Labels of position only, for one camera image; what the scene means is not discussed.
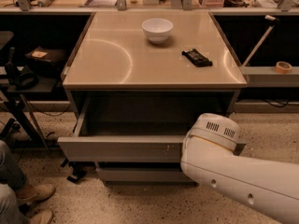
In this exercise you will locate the grey top drawer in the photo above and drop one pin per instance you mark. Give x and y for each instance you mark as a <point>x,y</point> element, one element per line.
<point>149,127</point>

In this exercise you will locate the grey drawer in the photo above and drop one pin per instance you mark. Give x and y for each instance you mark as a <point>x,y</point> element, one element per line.
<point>142,175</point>
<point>149,127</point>

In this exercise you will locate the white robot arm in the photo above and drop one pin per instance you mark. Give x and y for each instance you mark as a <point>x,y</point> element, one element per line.
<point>269,187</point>

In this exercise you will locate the grey drawer cabinet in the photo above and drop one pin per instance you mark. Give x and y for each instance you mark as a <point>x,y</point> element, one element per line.
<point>116,57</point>

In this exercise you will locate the grey bottom drawer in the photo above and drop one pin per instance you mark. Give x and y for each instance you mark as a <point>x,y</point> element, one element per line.
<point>142,175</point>

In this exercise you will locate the black snack bar packet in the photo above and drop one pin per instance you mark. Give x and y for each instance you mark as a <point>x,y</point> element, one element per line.
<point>196,58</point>

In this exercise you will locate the white ceramic bowl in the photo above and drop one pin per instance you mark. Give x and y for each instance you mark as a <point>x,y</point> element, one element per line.
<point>157,30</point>

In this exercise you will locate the black box with label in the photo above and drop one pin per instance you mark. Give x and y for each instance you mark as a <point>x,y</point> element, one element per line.
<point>46,62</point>

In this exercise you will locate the black headset on stand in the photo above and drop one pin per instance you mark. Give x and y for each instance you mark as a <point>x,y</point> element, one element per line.
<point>21,79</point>

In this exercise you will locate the masking tape roll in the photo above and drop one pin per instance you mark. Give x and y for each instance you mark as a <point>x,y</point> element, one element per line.
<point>283,67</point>

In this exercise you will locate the blue jeans leg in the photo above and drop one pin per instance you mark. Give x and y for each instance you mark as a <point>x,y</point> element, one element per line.
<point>12,178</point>

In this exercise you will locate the black strap bag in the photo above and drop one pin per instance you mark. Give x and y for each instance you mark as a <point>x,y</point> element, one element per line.
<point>79,169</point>

